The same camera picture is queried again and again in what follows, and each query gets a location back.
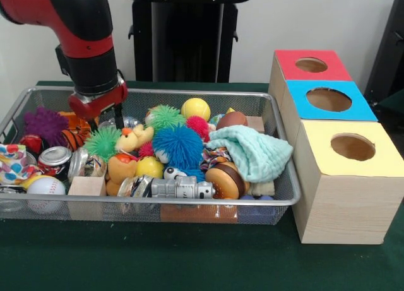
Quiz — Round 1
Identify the green spiky ball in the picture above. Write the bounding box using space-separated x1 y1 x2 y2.
83 104 187 163

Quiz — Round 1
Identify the cream cloth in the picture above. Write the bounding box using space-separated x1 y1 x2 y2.
251 181 275 197

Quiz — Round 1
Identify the toy hamburger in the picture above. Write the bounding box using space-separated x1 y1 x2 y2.
204 162 250 200

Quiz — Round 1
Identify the black panel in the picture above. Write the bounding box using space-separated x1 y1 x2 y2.
364 0 404 106

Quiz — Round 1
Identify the silver toy robot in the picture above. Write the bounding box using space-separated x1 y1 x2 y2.
150 175 216 199

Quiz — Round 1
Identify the crushed clear plastic bottle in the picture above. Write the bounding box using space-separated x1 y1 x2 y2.
98 116 137 130

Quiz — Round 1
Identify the yellow plush duck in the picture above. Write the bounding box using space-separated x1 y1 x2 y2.
116 124 155 153

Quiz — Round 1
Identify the blue spiky ball with eyes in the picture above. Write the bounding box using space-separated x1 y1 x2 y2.
163 166 206 182

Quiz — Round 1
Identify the mint green cloth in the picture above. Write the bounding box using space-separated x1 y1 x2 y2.
206 125 294 183

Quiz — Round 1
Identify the shallow metal mesh bin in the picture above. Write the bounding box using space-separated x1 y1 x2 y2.
0 85 301 225

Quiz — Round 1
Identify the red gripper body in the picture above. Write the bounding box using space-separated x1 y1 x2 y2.
68 75 129 120

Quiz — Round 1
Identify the dark green side table cloth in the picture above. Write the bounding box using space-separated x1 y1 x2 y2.
375 88 404 137

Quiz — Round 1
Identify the yellow foam ball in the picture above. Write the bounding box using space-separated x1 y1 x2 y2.
180 98 211 122

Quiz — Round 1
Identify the wooden box with three holes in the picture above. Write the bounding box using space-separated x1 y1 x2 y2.
268 49 404 245

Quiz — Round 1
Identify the purple spiky ball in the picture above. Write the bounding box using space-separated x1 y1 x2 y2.
23 107 70 146

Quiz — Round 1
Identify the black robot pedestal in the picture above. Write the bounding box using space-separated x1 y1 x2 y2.
121 0 255 83

